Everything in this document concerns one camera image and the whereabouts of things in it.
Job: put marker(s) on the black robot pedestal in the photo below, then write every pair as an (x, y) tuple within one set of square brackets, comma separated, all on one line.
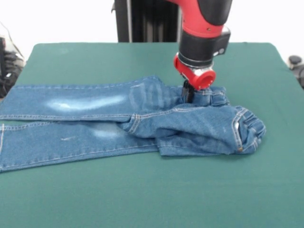
[(142, 21)]

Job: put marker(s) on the black wheeled stand base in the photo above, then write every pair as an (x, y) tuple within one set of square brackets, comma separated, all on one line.
[(9, 78), (295, 60)]

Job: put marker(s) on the dark green table cloth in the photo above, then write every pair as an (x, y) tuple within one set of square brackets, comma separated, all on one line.
[(152, 197)]

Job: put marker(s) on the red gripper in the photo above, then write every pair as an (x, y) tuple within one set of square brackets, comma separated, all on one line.
[(190, 74)]

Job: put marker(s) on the blue denim jeans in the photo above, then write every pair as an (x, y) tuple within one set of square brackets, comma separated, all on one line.
[(83, 102)]

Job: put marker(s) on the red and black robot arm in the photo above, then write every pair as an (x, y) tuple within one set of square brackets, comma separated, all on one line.
[(202, 14)]

